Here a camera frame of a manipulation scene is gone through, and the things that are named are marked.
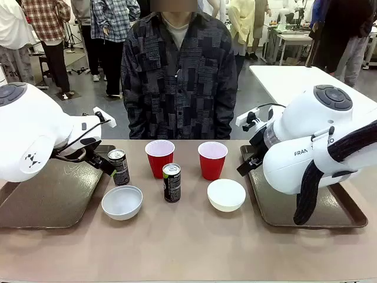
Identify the brown plastic serving tray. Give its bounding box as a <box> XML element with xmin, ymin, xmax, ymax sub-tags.
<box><xmin>240</xmin><ymin>144</ymin><xmax>369</xmax><ymax>229</ymax></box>
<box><xmin>0</xmin><ymin>144</ymin><xmax>117</xmax><ymax>229</ymax></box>

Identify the grey workbench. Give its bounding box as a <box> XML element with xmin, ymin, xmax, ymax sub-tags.
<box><xmin>264</xmin><ymin>25</ymin><xmax>313</xmax><ymax>66</ymax></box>

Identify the black left camera cable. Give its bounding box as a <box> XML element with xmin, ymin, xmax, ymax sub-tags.
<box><xmin>52</xmin><ymin>119</ymin><xmax>113</xmax><ymax>162</ymax></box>

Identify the red plastic cup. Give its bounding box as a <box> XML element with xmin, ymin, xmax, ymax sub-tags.
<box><xmin>197</xmin><ymin>141</ymin><xmax>229</xmax><ymax>181</ymax></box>
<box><xmin>144</xmin><ymin>140</ymin><xmax>176</xmax><ymax>179</ymax></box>

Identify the bystander in black jacket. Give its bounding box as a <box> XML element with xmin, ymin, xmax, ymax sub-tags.
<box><xmin>309</xmin><ymin>0</ymin><xmax>375</xmax><ymax>87</ymax></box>

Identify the person torso patchwork shirt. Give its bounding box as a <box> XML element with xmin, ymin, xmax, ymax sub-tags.
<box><xmin>120</xmin><ymin>0</ymin><xmax>238</xmax><ymax>141</ymax></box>

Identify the black tripod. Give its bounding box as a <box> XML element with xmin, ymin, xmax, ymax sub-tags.
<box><xmin>63</xmin><ymin>22</ymin><xmax>78</xmax><ymax>54</ymax></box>

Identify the black drink can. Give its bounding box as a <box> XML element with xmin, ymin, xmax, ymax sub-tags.
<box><xmin>107</xmin><ymin>149</ymin><xmax>131</xmax><ymax>187</ymax></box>
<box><xmin>162</xmin><ymin>163</ymin><xmax>182</xmax><ymax>203</ymax></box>

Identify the white table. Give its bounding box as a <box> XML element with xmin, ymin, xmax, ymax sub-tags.
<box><xmin>249</xmin><ymin>64</ymin><xmax>377</xmax><ymax>119</ymax></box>

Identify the right camera cable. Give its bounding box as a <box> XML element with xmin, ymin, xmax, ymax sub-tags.
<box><xmin>255</xmin><ymin>102</ymin><xmax>286</xmax><ymax>113</ymax></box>

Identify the bystander in grey top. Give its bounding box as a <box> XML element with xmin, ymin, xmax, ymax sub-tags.
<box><xmin>71</xmin><ymin>0</ymin><xmax>101</xmax><ymax>83</ymax></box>

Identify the bystander in red plaid shirt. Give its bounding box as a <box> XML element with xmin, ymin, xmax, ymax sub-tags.
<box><xmin>22</xmin><ymin>0</ymin><xmax>75</xmax><ymax>100</ymax></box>

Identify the bystander in yellow shirt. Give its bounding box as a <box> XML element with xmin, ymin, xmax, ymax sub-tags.
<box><xmin>228</xmin><ymin>0</ymin><xmax>256</xmax><ymax>60</ymax></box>

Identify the white bowl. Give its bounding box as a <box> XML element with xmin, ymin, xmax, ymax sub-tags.
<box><xmin>207</xmin><ymin>178</ymin><xmax>246</xmax><ymax>212</ymax></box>
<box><xmin>101</xmin><ymin>185</ymin><xmax>144</xmax><ymax>221</ymax></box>

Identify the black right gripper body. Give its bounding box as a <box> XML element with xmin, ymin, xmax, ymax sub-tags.
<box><xmin>249</xmin><ymin>137</ymin><xmax>267</xmax><ymax>166</ymax></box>

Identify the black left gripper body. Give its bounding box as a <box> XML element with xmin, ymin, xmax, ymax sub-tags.
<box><xmin>80</xmin><ymin>146</ymin><xmax>104</xmax><ymax>169</ymax></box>

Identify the black braided cable sleeve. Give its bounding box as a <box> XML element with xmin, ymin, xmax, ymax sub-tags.
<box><xmin>293</xmin><ymin>119</ymin><xmax>377</xmax><ymax>226</ymax></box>

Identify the bystander in white shirt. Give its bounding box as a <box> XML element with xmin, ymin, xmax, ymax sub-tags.
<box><xmin>0</xmin><ymin>0</ymin><xmax>37</xmax><ymax>86</ymax></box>

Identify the bystander in blue plaid shirt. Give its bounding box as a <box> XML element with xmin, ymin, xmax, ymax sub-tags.
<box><xmin>90</xmin><ymin>0</ymin><xmax>141</xmax><ymax>97</ymax></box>

